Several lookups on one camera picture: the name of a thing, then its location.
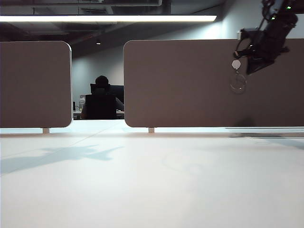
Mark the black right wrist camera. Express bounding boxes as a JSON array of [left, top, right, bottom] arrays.
[[237, 28, 261, 40]]

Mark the grey desk divider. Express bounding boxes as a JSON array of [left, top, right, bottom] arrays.
[[123, 38, 304, 128], [0, 40, 73, 128]]

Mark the seated person dark hair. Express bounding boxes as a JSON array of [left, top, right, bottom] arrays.
[[80, 75, 124, 119]]

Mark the right grey desk divider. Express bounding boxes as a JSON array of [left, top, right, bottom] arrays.
[[123, 38, 304, 128]]

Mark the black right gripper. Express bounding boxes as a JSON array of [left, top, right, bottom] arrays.
[[234, 14, 298, 76]]

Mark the black office chair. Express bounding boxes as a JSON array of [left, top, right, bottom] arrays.
[[85, 83, 117, 120]]

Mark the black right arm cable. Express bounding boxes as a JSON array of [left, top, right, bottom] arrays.
[[257, 0, 274, 31]]

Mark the thin black camera cable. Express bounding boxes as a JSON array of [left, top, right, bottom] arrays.
[[234, 33, 247, 54]]

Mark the dark computer monitor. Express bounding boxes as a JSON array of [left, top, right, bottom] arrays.
[[109, 85, 124, 105]]

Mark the long ceiling light strip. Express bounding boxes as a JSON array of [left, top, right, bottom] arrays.
[[0, 15, 218, 23]]

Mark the left grey desk divider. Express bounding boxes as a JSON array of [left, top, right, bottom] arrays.
[[0, 40, 73, 128]]

